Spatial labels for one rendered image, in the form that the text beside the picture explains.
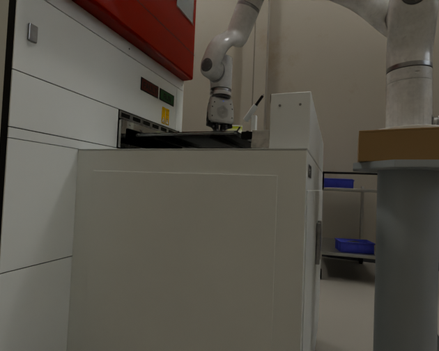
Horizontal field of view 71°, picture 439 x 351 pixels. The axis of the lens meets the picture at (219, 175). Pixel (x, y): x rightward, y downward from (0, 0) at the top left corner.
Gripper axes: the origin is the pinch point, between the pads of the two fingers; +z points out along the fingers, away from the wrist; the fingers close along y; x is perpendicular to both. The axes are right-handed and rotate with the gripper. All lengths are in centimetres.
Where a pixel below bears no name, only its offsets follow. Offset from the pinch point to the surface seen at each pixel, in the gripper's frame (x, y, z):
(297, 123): -51, -1, 4
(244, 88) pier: 224, 123, -103
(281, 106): -48.3, -3.7, -0.8
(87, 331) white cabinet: -20, -44, 59
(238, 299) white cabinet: -48, -13, 44
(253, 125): 8.0, 19.6, -8.5
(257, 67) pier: 213, 133, -127
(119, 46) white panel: -3.6, -38.4, -26.2
